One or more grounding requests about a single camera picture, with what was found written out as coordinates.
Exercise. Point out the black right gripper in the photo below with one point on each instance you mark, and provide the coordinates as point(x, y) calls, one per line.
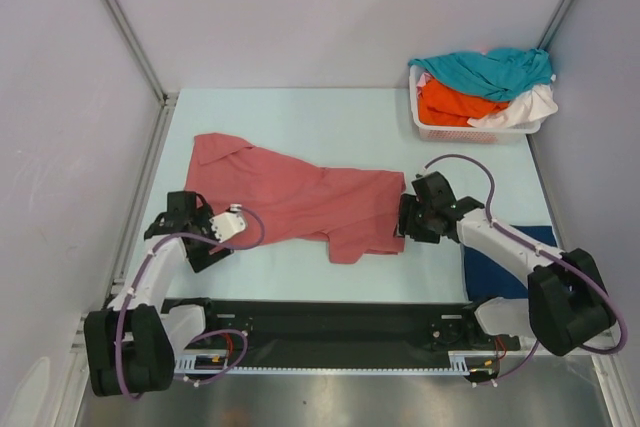
point(408, 204)

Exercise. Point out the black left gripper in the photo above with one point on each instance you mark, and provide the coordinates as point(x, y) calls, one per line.
point(199, 259)

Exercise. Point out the pink polo shirt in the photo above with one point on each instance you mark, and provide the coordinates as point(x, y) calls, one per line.
point(355, 211)

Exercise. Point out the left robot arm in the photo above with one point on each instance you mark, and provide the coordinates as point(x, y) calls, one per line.
point(132, 344)

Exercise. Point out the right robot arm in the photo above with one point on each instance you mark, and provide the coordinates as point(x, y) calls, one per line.
point(565, 306)

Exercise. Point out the folded navy blue shirt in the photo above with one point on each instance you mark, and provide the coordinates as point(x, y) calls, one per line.
point(495, 277)

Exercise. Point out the white plastic laundry basket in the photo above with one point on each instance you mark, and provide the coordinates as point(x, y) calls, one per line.
point(429, 132)

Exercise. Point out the orange t shirt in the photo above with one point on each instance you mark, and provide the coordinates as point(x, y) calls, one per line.
point(440, 105)

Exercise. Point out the white t shirt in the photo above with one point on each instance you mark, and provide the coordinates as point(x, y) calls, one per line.
point(534, 105)

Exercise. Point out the teal t shirt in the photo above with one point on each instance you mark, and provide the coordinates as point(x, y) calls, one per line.
point(499, 75)

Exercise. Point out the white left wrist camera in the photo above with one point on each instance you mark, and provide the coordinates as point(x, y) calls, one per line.
point(228, 224)

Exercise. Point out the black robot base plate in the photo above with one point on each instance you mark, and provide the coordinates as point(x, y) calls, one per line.
point(342, 336)

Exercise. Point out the white slotted cable duct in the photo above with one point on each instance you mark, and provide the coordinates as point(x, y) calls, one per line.
point(208, 363)

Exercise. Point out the aluminium frame post left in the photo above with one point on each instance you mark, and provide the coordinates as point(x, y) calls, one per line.
point(133, 44)

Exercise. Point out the aluminium frame rail front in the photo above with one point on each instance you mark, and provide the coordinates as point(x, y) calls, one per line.
point(596, 345)

